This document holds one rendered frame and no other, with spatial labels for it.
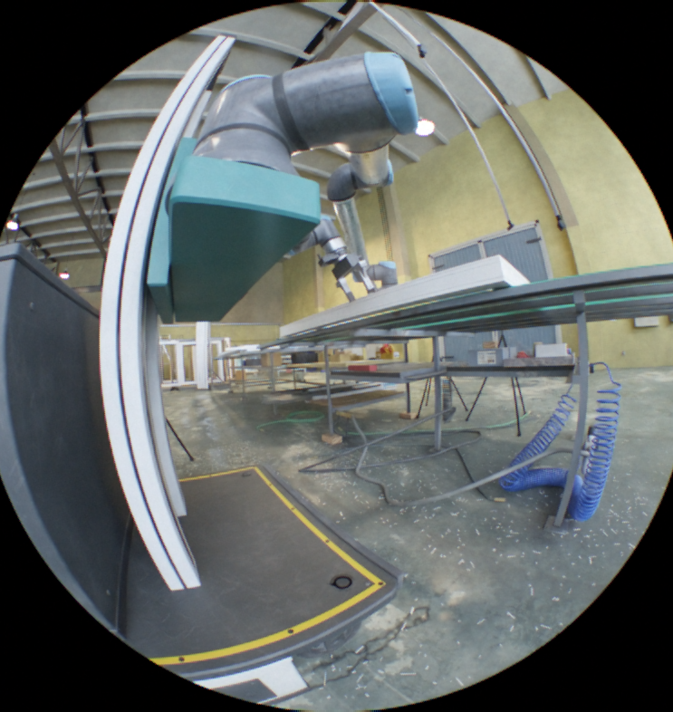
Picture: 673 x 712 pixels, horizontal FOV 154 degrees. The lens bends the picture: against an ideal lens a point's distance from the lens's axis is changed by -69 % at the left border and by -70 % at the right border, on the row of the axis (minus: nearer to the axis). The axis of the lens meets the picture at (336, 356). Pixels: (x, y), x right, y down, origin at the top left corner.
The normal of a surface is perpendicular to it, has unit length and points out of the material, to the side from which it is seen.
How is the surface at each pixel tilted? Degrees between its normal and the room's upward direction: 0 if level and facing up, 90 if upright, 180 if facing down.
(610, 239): 90
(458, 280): 90
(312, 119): 163
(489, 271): 90
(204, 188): 90
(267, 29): 180
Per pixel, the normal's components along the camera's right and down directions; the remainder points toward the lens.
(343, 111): -0.02, 0.95
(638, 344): -0.83, 0.05
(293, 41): 0.07, 1.00
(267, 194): 0.57, -0.04
